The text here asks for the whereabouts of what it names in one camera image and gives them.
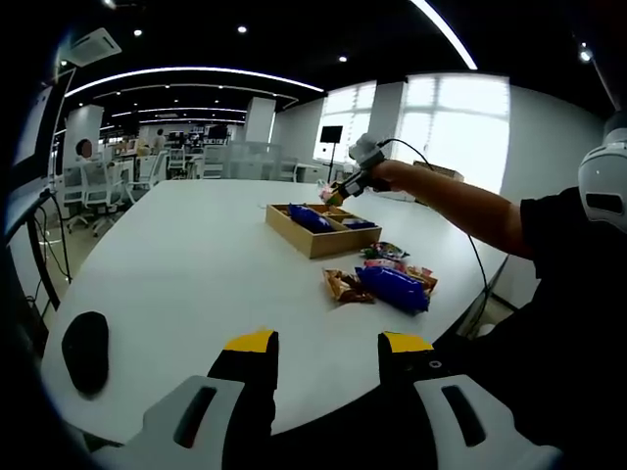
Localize group of white office chairs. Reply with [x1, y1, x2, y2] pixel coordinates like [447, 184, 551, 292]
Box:
[61, 146, 207, 236]

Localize laptop stand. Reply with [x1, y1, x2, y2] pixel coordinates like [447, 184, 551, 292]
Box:
[26, 188, 63, 314]

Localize black screen on floor stand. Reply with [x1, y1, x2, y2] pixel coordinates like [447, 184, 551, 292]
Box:
[320, 125, 344, 182]

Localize white low cabinets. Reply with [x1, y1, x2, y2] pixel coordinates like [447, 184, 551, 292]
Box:
[203, 141, 324, 182]

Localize blue Oreo cookie packet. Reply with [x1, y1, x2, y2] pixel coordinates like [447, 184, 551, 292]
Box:
[355, 265, 428, 315]
[287, 203, 335, 234]

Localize open laptop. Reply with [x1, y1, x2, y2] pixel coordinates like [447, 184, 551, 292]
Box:
[4, 68, 78, 236]

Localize cardboard box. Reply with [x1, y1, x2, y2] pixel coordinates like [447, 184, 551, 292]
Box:
[413, 160, 464, 183]

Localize person in black shirt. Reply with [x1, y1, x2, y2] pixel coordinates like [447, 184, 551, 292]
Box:
[430, 185, 627, 451]

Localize black floor cables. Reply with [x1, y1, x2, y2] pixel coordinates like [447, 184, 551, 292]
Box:
[33, 190, 74, 314]

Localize person's right hand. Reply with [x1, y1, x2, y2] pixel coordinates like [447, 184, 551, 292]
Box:
[369, 160, 410, 195]

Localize wooden divided container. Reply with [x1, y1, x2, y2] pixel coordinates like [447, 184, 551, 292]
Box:
[265, 202, 382, 259]

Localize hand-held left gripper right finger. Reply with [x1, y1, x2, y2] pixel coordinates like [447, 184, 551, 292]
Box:
[376, 331, 564, 470]

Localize ceiling air conditioner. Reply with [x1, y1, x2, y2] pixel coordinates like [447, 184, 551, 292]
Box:
[68, 26, 123, 66]

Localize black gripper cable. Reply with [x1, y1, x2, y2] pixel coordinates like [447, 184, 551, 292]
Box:
[376, 137, 491, 342]

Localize colourful QQ candy packet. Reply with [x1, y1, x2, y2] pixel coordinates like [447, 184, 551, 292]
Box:
[361, 241, 410, 261]

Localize white chest device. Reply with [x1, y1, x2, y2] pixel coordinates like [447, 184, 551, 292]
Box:
[577, 111, 627, 235]

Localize black computer mouse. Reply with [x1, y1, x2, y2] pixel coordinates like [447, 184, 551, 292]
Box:
[61, 310, 111, 396]

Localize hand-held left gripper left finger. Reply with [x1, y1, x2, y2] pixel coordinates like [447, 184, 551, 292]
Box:
[92, 328, 280, 470]

